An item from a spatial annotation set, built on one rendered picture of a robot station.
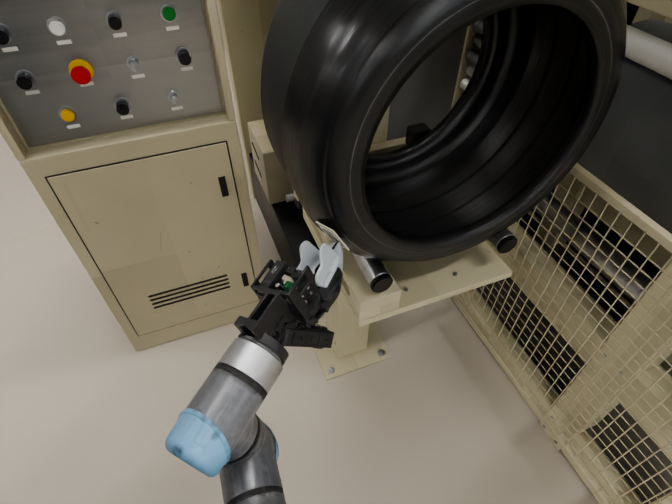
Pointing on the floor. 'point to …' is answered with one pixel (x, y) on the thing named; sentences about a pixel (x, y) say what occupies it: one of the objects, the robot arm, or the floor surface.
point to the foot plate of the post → (376, 351)
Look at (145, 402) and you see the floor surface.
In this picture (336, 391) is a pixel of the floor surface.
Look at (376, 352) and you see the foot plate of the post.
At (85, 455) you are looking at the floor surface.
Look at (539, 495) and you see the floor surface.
